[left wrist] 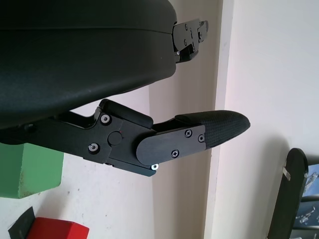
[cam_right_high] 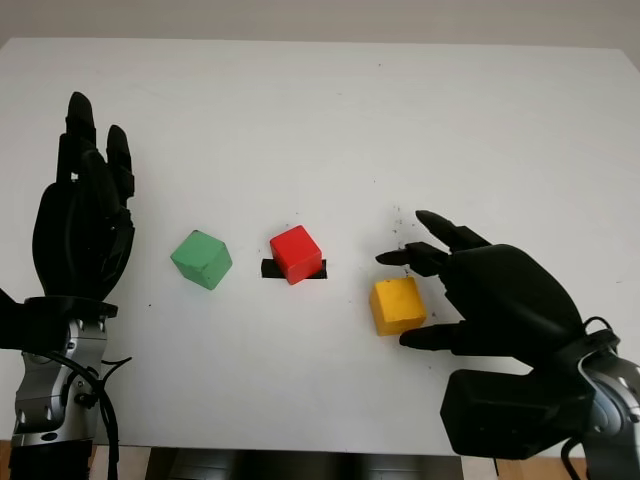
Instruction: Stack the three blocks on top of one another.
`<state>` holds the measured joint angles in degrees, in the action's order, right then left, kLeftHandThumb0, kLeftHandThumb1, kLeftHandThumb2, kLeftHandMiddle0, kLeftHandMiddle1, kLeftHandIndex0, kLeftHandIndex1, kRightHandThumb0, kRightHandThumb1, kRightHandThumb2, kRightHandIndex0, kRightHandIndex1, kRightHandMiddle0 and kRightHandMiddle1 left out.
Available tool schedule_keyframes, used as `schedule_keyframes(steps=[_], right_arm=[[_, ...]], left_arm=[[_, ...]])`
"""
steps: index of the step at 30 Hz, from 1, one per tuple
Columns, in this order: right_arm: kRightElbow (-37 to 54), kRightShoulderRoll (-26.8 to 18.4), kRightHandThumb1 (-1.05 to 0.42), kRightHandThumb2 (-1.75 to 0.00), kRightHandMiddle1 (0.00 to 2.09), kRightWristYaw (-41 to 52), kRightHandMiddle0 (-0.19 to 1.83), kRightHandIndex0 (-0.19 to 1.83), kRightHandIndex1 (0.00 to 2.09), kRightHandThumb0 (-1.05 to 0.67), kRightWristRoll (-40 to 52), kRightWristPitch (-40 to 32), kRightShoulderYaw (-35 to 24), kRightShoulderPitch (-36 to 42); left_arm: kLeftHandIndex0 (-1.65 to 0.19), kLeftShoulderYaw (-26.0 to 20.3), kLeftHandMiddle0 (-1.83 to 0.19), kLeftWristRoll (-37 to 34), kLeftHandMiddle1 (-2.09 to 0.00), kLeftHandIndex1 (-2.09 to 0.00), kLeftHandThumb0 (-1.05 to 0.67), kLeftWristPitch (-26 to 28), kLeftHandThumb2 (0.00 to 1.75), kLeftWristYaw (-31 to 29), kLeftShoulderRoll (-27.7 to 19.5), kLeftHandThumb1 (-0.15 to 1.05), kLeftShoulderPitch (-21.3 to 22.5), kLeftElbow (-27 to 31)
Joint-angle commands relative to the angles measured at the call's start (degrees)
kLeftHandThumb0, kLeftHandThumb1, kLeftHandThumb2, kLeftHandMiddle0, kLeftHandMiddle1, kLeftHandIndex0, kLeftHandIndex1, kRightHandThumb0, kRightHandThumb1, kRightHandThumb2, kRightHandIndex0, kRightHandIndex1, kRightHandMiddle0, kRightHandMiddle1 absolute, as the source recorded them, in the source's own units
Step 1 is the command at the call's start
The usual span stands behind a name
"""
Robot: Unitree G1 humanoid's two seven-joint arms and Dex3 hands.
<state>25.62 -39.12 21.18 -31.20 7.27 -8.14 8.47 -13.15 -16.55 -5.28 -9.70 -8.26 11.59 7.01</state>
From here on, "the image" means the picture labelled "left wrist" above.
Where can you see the green cube block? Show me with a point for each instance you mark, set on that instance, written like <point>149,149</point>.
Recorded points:
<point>30,171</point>

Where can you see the red cube block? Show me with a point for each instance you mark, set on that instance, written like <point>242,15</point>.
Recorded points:
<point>57,230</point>

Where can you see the black tape strip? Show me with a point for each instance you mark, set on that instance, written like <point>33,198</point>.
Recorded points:
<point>21,224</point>

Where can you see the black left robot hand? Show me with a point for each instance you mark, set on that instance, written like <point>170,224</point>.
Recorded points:
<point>74,62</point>

